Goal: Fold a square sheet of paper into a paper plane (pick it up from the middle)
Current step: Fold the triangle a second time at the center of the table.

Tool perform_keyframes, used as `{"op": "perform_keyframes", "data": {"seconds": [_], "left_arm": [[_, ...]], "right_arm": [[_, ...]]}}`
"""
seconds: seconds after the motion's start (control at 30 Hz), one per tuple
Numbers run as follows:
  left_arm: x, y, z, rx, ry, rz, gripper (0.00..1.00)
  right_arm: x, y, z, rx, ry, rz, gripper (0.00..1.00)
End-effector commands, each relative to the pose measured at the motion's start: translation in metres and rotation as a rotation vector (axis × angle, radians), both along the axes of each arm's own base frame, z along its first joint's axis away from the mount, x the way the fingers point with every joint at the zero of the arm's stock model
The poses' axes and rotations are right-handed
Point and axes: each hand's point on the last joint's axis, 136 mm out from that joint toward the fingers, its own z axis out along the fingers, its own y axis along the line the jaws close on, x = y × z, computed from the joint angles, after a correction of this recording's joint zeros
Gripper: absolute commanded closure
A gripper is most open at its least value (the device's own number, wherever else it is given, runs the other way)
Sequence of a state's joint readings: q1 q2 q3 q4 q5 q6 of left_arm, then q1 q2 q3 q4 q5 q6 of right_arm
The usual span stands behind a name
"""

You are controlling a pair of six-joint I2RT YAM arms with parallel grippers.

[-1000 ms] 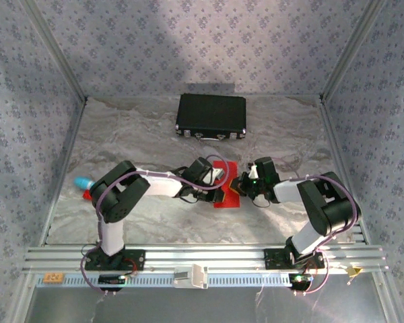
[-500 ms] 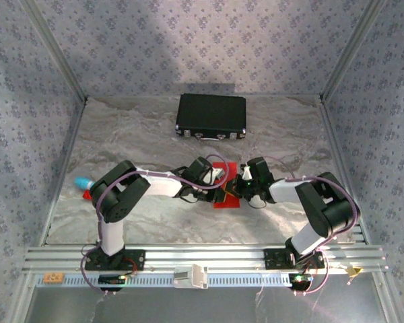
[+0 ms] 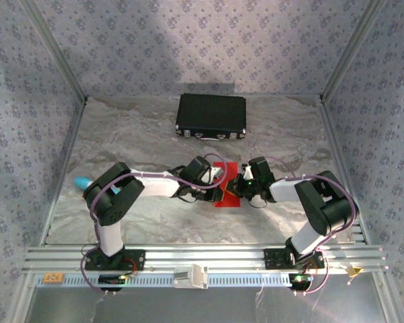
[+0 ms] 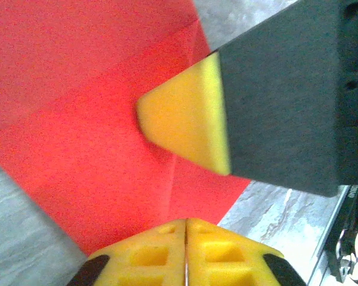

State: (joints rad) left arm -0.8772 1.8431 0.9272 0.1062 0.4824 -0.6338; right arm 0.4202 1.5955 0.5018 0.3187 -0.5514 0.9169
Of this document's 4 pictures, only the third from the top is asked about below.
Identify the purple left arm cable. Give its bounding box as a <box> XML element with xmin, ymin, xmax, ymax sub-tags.
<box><xmin>79</xmin><ymin>153</ymin><xmax>228</xmax><ymax>297</ymax></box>

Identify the yellow paper tag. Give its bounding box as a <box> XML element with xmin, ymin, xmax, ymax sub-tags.
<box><xmin>344</xmin><ymin>265</ymin><xmax>365</xmax><ymax>279</ymax></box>

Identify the aluminium table edge rail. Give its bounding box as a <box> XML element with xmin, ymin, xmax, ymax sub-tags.
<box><xmin>318</xmin><ymin>97</ymin><xmax>370</xmax><ymax>245</ymax></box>
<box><xmin>38</xmin><ymin>97</ymin><xmax>89</xmax><ymax>246</ymax></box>

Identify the red cloth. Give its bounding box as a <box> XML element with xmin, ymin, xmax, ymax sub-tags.
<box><xmin>212</xmin><ymin>161</ymin><xmax>242</xmax><ymax>208</ymax></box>

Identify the aluminium frame post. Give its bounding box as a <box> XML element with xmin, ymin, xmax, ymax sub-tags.
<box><xmin>318</xmin><ymin>0</ymin><xmax>389</xmax><ymax>104</ymax></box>

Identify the black briefcase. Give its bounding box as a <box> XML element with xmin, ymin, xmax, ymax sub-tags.
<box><xmin>174</xmin><ymin>93</ymin><xmax>247</xmax><ymax>141</ymax></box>

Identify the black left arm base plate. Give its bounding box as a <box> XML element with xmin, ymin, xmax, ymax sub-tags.
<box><xmin>83</xmin><ymin>249</ymin><xmax>146</xmax><ymax>272</ymax></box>

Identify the thin black cable loop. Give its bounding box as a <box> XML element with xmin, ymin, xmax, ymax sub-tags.
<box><xmin>248</xmin><ymin>196</ymin><xmax>269</xmax><ymax>209</ymax></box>

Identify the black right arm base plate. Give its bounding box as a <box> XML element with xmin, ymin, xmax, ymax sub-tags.
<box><xmin>263</xmin><ymin>248</ymin><xmax>326</xmax><ymax>271</ymax></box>

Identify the blue plastic bottle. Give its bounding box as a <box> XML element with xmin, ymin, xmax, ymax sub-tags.
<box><xmin>74</xmin><ymin>176</ymin><xmax>123</xmax><ymax>196</ymax></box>

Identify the white plastic bracket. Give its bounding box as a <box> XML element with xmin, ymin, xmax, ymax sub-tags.
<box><xmin>173</xmin><ymin>264</ymin><xmax>209</xmax><ymax>290</ymax></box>

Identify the aluminium mounting rail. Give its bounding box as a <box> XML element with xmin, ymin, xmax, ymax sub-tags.
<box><xmin>22</xmin><ymin>244</ymin><xmax>390</xmax><ymax>274</ymax></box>

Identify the slotted grey cable duct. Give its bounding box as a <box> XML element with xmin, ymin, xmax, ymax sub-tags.
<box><xmin>35</xmin><ymin>273</ymin><xmax>292</xmax><ymax>289</ymax></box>

